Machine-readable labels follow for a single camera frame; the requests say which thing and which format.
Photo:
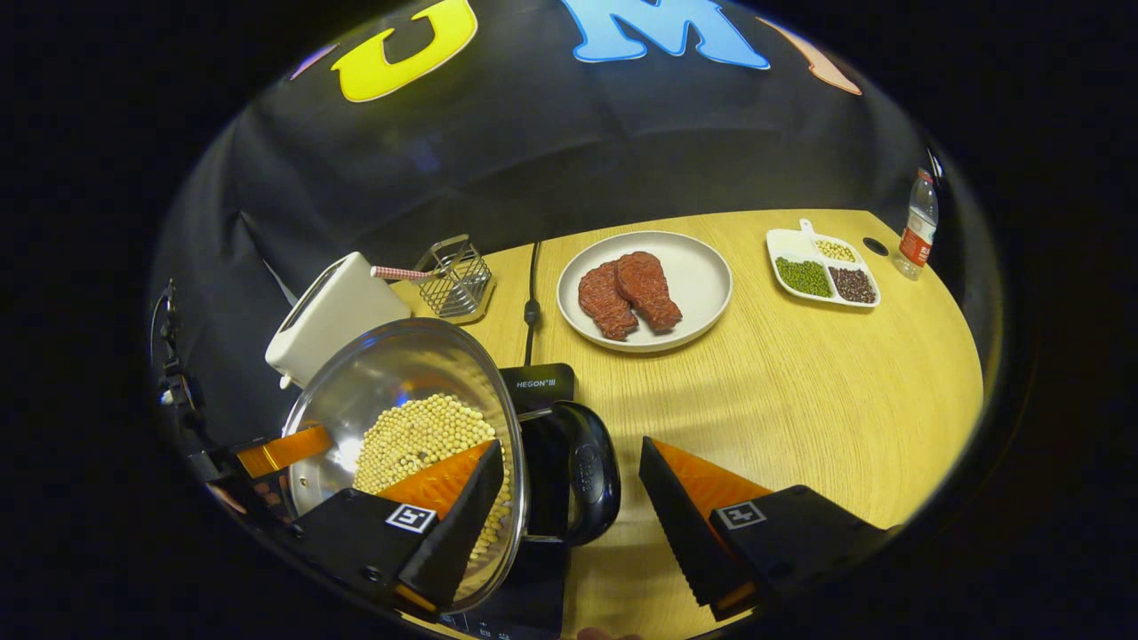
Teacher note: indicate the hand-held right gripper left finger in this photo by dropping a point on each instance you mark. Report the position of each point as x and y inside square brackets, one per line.
[462, 533]

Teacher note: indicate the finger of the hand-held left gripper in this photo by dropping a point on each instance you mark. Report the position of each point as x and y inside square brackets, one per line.
[284, 451]

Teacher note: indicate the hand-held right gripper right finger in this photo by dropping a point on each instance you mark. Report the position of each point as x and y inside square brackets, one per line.
[676, 524]

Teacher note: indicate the pile of yellow soybeans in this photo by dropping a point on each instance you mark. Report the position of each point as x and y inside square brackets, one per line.
[418, 436]

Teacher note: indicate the black induction cooktop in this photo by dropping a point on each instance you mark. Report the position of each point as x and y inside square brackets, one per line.
[542, 382]

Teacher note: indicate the white toaster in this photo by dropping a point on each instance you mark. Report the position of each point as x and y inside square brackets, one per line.
[333, 316]

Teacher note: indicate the pink striped straw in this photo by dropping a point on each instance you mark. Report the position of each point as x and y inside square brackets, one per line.
[400, 273]

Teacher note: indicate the brown steak piece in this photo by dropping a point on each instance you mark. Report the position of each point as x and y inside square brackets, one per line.
[649, 289]
[605, 307]

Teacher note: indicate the white round plate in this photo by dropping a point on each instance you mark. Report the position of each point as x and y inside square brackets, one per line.
[698, 284]

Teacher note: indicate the heap of green beans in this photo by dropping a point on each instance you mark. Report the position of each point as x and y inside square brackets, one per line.
[803, 277]

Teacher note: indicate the heap of dark beans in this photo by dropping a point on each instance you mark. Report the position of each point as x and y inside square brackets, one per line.
[852, 284]

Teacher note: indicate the white divided dish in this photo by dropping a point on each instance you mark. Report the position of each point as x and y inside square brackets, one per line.
[791, 242]

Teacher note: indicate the heap of pale beans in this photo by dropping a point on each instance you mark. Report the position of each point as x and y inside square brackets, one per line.
[835, 250]

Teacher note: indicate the plastic water bottle red label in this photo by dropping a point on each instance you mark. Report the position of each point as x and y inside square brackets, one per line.
[917, 231]

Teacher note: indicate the black backdrop cloth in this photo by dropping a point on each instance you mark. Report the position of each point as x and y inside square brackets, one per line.
[533, 151]

